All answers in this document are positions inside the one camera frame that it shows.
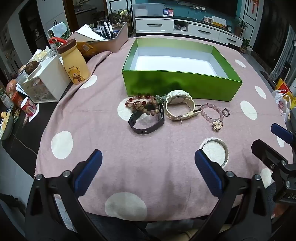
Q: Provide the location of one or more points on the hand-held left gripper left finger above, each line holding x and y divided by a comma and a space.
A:
89, 171

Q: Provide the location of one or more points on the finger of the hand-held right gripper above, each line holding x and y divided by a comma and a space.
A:
281, 132
266, 151

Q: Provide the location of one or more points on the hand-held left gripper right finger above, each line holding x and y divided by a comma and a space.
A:
208, 171

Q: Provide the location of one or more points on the silver bangle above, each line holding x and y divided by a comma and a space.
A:
226, 151

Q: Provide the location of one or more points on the gold flower brooch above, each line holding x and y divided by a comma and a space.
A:
217, 125

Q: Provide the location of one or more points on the black fitness band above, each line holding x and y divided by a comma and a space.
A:
161, 112

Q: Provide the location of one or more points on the cream wrist watch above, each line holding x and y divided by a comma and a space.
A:
177, 98

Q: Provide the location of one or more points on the green cardboard box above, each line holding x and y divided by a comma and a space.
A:
173, 85

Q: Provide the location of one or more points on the white plastic bag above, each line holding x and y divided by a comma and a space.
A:
282, 102

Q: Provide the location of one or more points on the pink dotted tablecloth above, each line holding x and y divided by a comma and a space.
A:
115, 150

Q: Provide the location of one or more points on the red cup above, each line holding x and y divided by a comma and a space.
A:
29, 106

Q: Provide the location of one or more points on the small potted plant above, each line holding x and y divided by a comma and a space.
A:
245, 46

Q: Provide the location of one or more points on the white drawer organizer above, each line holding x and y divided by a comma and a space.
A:
55, 78

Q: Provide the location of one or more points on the yellow bear bottle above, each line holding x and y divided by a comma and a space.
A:
74, 67

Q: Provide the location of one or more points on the tall potted plant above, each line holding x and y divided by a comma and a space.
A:
240, 26

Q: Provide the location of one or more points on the small alarm clock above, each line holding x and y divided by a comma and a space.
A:
229, 28

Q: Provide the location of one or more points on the yellow snack packet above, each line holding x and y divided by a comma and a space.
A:
84, 48

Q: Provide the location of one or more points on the white desk calendar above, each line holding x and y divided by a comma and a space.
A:
219, 21

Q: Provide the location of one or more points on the white TV cabinet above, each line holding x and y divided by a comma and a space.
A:
203, 31

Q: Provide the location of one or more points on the pink storage box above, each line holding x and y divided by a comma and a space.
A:
118, 39

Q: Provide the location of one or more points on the white paper sheets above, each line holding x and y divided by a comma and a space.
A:
87, 32

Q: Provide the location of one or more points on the bunch of pens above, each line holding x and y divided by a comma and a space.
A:
107, 27

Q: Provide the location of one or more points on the pale rolled cloth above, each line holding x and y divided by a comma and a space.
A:
59, 29

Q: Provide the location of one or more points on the cream desk lamp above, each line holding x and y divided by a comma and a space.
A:
122, 15

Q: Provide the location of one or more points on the small blue red boxes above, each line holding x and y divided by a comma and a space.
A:
168, 12

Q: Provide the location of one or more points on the translucent storage bin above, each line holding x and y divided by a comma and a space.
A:
146, 10

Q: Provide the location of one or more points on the small picture frame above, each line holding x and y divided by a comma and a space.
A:
207, 20

